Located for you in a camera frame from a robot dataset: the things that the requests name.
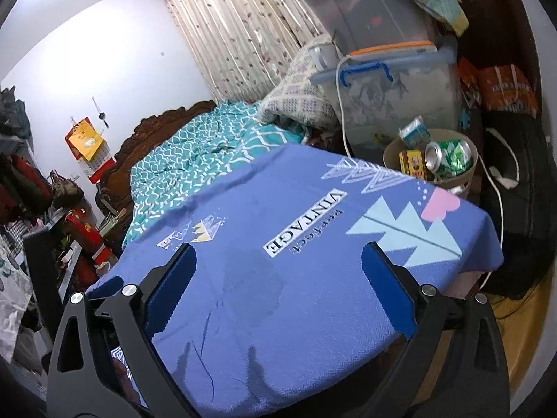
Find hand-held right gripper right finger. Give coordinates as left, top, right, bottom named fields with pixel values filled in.
left=361, top=241, right=511, bottom=418

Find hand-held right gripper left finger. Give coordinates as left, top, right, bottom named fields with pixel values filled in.
left=46, top=242, right=202, bottom=418

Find yellow and red small box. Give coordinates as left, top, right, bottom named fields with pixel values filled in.
left=399, top=150, right=426, bottom=180

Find beige waste basket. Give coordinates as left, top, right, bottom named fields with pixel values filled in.
left=383, top=127, right=479, bottom=202

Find green drink can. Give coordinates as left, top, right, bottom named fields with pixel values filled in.
left=424, top=139, right=475, bottom=180

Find small white printed carton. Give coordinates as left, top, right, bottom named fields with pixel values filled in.
left=399, top=115, right=432, bottom=149

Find blue printed tablecloth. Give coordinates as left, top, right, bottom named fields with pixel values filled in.
left=85, top=144, right=504, bottom=418

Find red gift box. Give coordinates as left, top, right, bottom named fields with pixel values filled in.
left=62, top=208, right=120, bottom=277

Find brown handbag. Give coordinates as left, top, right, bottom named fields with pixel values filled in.
left=49, top=170, right=86, bottom=210

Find black bag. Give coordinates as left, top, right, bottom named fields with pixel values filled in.
left=478, top=111, right=557, bottom=299

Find grey patterned cloth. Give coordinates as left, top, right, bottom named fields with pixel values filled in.
left=0, top=244, right=34, bottom=351

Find carved wooden headboard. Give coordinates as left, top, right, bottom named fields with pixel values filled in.
left=96, top=100, right=218, bottom=225

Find red bags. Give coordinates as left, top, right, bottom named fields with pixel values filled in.
left=0, top=152, right=54, bottom=224

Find hanging keys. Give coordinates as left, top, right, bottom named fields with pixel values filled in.
left=91, top=96, right=109, bottom=130

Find clear storage box orange lid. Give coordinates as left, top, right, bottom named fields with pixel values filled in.
left=310, top=40, right=463, bottom=160

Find grey patterned pillow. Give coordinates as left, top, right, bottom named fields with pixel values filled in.
left=259, top=37, right=345, bottom=130

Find orange shopping bag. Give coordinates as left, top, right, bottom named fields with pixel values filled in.
left=458, top=56, right=539, bottom=117

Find dark hanging clothes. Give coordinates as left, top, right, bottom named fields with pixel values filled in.
left=0, top=87, right=32, bottom=145

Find small white device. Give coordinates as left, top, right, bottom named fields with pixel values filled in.
left=308, top=46, right=345, bottom=71

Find beige patterned curtain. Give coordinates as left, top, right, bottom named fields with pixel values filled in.
left=156, top=0, right=336, bottom=102

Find clear storage box teal lid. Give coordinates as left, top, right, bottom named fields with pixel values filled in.
left=295, top=0, right=441, bottom=54

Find black shelf frame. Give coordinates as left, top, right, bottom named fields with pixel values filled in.
left=23, top=225, right=84, bottom=342

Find white cable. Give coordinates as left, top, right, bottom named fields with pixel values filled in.
left=478, top=127, right=521, bottom=290
left=334, top=54, right=355, bottom=158

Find red and yellow wall calendar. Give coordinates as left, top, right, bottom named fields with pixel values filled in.
left=64, top=116, right=116, bottom=184

